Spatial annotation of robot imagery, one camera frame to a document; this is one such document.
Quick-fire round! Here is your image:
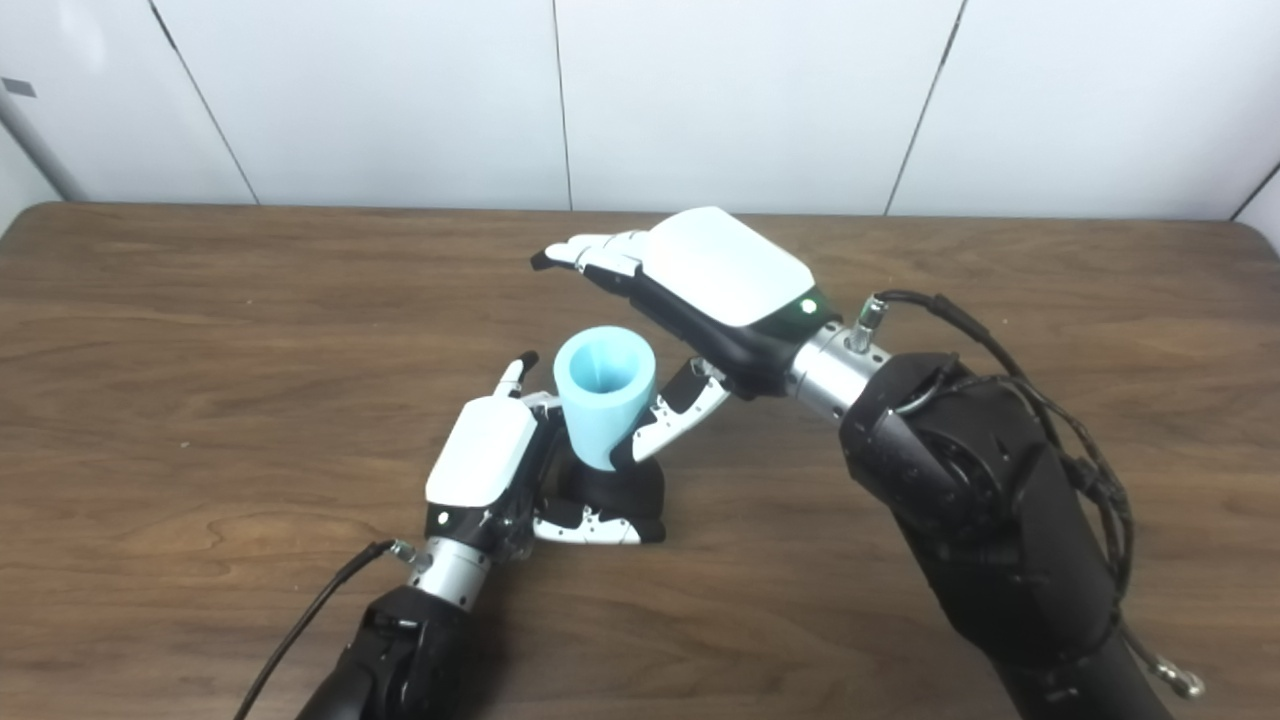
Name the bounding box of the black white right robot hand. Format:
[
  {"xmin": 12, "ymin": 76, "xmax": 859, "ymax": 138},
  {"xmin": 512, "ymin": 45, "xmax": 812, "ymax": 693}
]
[{"xmin": 530, "ymin": 207, "xmax": 843, "ymax": 471}]

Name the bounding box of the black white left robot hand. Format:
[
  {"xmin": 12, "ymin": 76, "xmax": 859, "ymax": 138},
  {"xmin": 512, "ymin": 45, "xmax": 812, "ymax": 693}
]
[{"xmin": 425, "ymin": 350, "xmax": 641, "ymax": 561}]

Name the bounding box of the light blue cylinder cup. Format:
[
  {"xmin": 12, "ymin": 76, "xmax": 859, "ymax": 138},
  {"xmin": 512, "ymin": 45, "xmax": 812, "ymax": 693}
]
[{"xmin": 552, "ymin": 326, "xmax": 658, "ymax": 472}]

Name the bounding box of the black funnel-shaped nozzle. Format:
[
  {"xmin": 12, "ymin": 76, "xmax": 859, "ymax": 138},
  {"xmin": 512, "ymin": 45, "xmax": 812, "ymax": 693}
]
[{"xmin": 555, "ymin": 450, "xmax": 667, "ymax": 544}]

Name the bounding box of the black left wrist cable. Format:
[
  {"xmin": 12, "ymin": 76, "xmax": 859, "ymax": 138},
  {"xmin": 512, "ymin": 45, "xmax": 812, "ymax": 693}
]
[{"xmin": 233, "ymin": 540, "xmax": 433, "ymax": 720}]

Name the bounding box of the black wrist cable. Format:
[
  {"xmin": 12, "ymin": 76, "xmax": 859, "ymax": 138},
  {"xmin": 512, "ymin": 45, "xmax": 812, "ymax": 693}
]
[
  {"xmin": 233, "ymin": 540, "xmax": 433, "ymax": 720},
  {"xmin": 848, "ymin": 290, "xmax": 1206, "ymax": 699}
]

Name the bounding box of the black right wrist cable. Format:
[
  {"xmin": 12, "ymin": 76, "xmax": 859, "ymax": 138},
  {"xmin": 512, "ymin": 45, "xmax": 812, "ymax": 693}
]
[{"xmin": 848, "ymin": 290, "xmax": 1206, "ymax": 699}]

